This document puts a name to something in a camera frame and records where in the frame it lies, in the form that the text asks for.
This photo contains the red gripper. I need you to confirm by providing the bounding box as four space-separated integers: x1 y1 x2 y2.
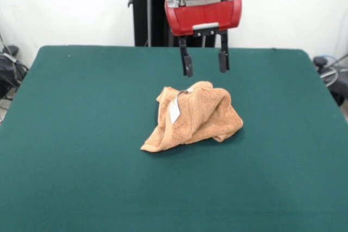
164 0 243 77

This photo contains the dark green table cloth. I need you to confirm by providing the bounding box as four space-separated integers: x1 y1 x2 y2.
0 45 348 232

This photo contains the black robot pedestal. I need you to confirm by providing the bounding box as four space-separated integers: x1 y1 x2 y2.
126 0 226 47

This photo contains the peach terry towel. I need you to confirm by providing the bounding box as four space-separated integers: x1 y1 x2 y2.
140 80 244 153

